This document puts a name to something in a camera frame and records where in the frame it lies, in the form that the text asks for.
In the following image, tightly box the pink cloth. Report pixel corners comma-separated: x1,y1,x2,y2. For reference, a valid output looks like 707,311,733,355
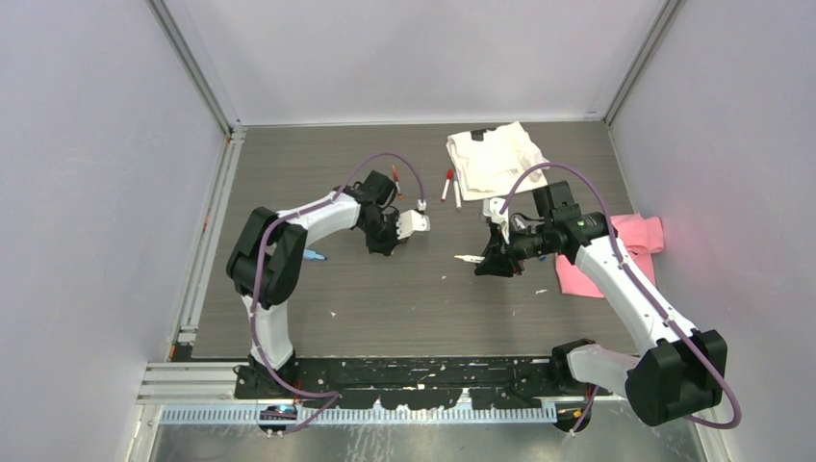
554,213,666,299

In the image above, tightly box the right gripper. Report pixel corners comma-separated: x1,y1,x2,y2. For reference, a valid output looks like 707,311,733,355
475,218,554,277

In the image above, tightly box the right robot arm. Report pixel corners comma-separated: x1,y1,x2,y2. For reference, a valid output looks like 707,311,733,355
474,182,727,426

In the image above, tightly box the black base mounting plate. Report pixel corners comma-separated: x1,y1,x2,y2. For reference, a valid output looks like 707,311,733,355
233,356,593,410

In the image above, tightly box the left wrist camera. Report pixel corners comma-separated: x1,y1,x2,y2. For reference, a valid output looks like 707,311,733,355
396,210,430,241

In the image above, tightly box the white acrylic marker grey tip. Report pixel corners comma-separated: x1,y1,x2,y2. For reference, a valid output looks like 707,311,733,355
452,178,463,211

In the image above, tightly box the light blue highlighter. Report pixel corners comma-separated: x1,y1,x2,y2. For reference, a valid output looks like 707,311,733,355
303,249,327,261

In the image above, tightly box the white pen yellow end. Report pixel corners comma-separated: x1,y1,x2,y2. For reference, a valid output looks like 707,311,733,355
454,255,484,264

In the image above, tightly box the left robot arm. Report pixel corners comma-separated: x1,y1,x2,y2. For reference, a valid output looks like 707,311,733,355
226,170,400,398

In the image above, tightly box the white red marker pen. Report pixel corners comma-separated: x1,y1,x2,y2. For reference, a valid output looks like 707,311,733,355
441,178,450,202

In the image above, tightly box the orange brown gel pen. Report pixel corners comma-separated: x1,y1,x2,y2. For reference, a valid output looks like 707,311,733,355
392,165,404,200

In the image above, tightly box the white folded cloth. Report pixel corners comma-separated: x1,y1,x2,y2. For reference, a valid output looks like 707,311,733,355
446,121,547,201

